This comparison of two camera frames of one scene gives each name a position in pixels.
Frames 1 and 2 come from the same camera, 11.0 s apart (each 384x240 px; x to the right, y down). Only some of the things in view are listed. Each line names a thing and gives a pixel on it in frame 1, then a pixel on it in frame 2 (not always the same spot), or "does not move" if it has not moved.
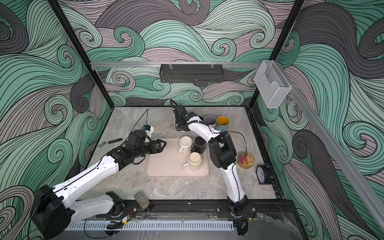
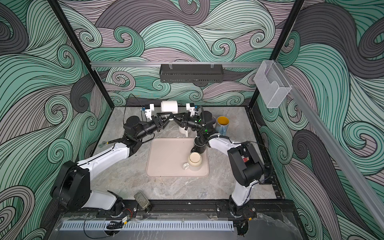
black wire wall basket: (191, 73) does not move
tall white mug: (186, 143) -> (169, 106)
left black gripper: (159, 149) -> (158, 124)
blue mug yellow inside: (222, 124) does not move
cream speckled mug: (194, 162) does not move
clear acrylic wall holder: (272, 84) does not move
